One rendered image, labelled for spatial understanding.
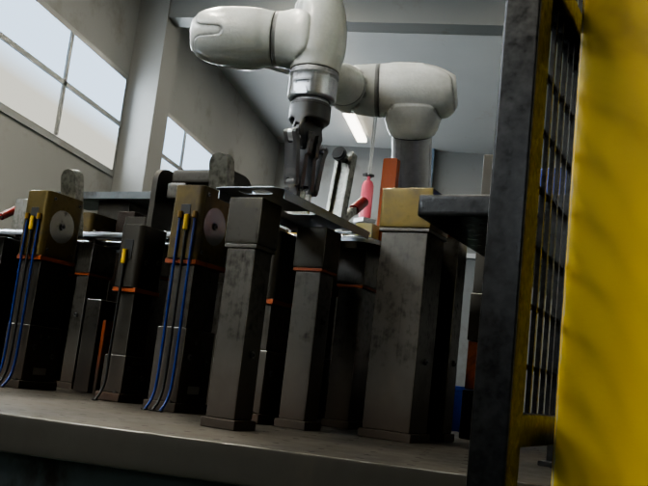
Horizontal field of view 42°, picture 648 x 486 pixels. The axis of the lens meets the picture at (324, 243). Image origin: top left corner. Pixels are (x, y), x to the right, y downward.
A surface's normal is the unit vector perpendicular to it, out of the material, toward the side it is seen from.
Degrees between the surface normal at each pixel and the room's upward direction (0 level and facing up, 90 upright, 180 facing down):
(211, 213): 90
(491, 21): 90
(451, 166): 90
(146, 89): 90
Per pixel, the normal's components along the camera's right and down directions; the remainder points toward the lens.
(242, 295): -0.45, -0.19
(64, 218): 0.89, 0.03
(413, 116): -0.07, 0.43
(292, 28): -0.18, -0.14
